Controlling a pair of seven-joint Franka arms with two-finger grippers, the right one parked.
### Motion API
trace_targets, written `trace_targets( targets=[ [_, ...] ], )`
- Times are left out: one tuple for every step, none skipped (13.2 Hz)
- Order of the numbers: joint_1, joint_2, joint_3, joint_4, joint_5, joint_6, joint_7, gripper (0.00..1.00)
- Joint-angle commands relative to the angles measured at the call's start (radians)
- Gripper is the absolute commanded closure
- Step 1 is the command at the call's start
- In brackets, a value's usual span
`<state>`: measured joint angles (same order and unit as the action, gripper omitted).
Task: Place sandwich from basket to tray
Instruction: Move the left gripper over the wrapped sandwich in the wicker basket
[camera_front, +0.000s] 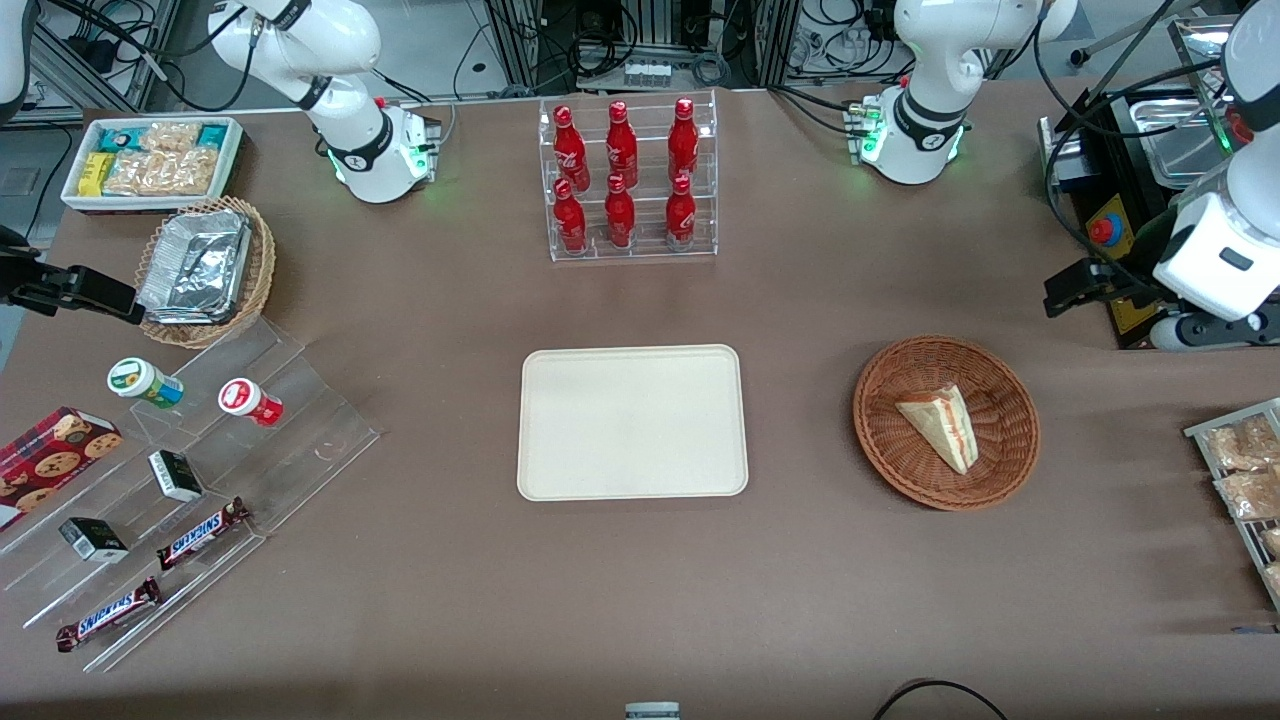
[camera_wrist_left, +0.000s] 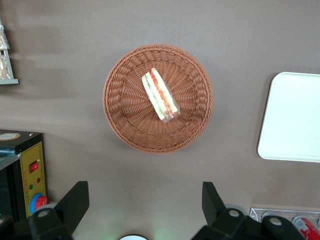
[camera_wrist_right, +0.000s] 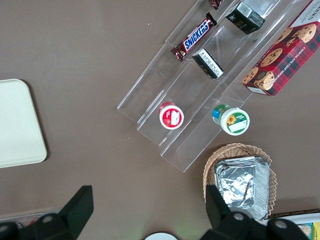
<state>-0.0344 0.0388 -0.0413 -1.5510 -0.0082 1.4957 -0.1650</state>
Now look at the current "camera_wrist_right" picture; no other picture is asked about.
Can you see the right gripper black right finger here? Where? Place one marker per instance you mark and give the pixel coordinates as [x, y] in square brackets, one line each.
[222, 222]

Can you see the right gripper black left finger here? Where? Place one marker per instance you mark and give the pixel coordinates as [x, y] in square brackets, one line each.
[72, 215]

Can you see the light tan wicker basket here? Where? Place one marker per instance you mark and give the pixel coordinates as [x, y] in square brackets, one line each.
[273, 180]

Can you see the cream plastic tray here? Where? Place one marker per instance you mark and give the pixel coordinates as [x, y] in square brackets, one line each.
[20, 125]

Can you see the aluminium foil container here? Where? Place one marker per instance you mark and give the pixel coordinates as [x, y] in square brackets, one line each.
[237, 185]

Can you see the white plastic snack bin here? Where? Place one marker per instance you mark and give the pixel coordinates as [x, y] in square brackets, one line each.
[300, 220]

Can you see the clear cracker bag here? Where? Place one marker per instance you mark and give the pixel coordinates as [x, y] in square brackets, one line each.
[306, 231]

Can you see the yellow snack packet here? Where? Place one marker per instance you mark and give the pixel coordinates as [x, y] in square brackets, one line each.
[316, 231]

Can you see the green lid white cup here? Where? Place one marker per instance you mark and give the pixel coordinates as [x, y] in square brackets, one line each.
[233, 121]

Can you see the red lid yogurt cup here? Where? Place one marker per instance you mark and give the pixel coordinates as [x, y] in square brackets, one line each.
[171, 117]

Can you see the clear acrylic stepped shelf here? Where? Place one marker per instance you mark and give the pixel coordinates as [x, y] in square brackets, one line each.
[150, 90]

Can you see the small black box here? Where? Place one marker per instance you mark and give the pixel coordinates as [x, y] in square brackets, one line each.
[245, 17]
[208, 63]

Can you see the red tartan cookie box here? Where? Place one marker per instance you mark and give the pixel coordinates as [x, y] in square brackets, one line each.
[282, 60]

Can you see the Snickers chocolate bar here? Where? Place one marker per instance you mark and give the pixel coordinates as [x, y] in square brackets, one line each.
[216, 3]
[193, 37]

